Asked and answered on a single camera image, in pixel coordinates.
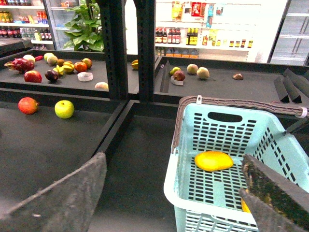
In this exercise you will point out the finger of the camera right gripper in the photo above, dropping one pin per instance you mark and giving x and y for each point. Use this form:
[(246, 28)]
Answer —
[(276, 203)]

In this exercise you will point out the camera left gripper finger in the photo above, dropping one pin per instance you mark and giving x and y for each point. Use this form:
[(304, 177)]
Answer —
[(67, 205)]

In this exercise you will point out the light blue plastic basket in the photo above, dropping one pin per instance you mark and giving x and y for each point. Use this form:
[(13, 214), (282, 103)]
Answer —
[(210, 201)]

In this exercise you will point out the orange yellow mango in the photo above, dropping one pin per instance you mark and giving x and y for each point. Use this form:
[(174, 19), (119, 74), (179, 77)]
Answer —
[(212, 161)]

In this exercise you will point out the brown basket handle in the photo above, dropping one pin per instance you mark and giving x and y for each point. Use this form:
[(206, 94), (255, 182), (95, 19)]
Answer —
[(299, 111)]

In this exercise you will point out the red mango fruit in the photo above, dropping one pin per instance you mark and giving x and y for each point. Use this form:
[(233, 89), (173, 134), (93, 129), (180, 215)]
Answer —
[(33, 76)]

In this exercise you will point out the green apple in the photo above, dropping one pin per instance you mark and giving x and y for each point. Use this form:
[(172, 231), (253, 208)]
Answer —
[(64, 109)]

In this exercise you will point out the dark purple fruit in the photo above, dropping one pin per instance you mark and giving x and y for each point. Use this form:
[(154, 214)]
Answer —
[(51, 76)]

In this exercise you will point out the yellow star fruit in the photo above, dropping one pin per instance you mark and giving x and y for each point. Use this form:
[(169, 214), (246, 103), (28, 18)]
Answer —
[(67, 67)]

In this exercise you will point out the orange persimmon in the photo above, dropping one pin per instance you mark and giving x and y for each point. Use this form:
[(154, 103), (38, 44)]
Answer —
[(80, 67)]

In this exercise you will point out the pink dragon fruit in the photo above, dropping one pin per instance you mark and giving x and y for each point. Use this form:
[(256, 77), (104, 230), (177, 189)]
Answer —
[(20, 64)]

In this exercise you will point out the tan pear fruit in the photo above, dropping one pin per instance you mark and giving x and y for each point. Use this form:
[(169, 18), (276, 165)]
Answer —
[(203, 73)]

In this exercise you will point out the tan round fruit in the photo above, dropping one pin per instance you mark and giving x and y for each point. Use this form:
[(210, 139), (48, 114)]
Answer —
[(192, 69)]

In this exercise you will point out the green potted plant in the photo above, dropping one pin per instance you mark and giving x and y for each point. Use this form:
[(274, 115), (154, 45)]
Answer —
[(84, 30)]

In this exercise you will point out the black shelf post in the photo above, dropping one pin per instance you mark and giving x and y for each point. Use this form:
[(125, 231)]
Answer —
[(145, 13), (112, 15)]

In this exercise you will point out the black shelf post right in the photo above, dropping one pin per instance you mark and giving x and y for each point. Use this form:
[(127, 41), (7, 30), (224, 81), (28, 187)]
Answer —
[(145, 13)]

